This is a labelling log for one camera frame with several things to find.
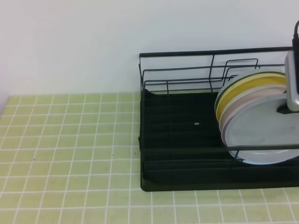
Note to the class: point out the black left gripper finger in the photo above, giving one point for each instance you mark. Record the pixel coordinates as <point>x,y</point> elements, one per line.
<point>283,109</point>

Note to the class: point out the grey round plate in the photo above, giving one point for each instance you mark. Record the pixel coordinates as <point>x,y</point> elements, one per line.
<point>259,125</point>

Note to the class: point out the yellow plate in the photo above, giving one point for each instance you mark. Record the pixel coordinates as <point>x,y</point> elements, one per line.
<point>243,85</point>

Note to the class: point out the cream pink plate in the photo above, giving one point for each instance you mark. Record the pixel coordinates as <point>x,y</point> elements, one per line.
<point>245,97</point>

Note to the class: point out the light blue plate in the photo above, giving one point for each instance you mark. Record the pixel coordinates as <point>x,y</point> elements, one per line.
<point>266,157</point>

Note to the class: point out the green plate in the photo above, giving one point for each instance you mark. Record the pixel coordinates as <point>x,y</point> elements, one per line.
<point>243,76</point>

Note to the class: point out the lilac plate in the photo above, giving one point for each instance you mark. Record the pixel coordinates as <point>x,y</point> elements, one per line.
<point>223,130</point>

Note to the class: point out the black wire dish rack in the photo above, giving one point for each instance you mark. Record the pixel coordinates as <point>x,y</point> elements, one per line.
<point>178,155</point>

